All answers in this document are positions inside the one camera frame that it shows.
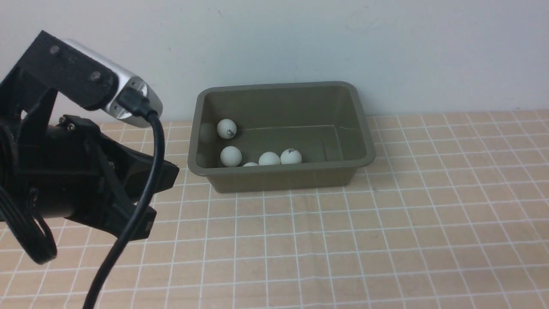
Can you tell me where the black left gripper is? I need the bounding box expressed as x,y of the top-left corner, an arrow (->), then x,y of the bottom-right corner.
1,116 -> 154,241

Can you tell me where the white ball with black logo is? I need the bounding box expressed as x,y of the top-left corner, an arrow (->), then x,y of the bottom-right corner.
216,119 -> 238,139

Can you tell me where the plain white ping-pong ball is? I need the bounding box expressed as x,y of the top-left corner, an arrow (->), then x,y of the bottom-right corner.
258,152 -> 281,166

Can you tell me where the olive green plastic bin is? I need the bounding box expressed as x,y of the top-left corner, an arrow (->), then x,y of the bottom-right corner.
187,82 -> 376,194

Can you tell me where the peach checkered tablecloth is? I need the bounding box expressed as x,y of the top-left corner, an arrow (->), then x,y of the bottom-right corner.
0,110 -> 549,309

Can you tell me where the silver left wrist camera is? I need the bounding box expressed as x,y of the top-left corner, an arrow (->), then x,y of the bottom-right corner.
9,30 -> 163,128

